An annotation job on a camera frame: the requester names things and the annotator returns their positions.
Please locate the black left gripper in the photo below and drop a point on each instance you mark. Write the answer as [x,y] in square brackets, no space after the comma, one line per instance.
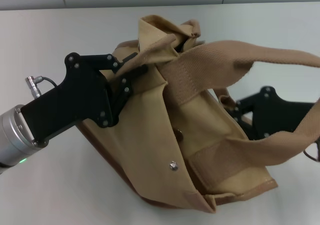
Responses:
[77,102]

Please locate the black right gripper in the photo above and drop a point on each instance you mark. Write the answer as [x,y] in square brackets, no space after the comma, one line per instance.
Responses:
[275,115]

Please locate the khaki canvas tote bag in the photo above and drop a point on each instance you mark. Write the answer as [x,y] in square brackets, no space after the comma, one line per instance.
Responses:
[150,135]

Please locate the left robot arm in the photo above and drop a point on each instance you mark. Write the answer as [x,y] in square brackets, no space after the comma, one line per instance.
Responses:
[12,135]

